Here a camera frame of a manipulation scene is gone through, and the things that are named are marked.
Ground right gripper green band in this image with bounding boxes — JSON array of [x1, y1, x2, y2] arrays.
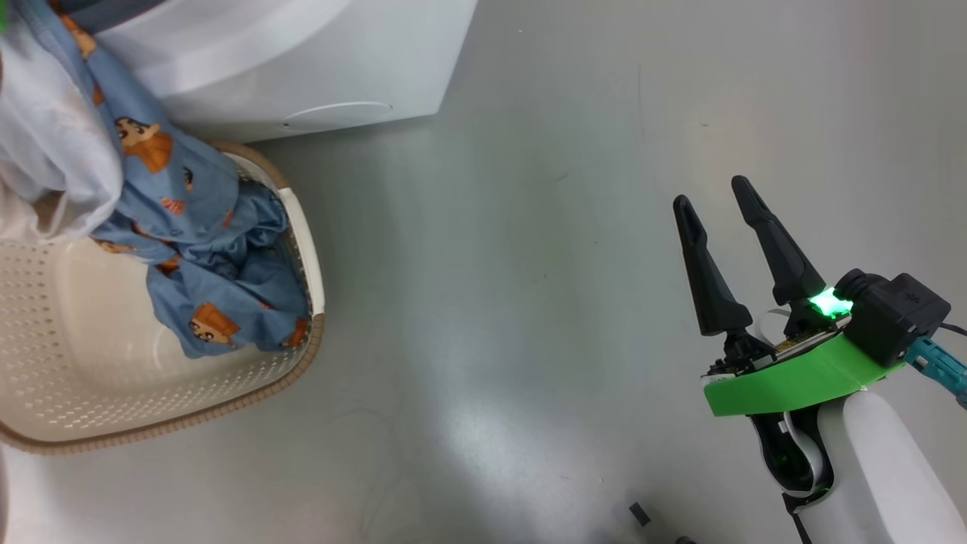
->
[[672, 175, 905, 418]]

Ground white garment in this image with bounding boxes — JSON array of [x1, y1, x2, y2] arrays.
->
[[0, 15, 126, 244]]

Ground blue cartoon print garment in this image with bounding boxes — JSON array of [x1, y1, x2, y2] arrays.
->
[[15, 0, 313, 360]]

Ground white front-load washing machine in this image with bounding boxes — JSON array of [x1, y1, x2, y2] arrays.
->
[[94, 0, 479, 144]]

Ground cream perforated laundry basket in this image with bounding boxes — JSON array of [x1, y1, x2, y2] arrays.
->
[[0, 140, 326, 455]]

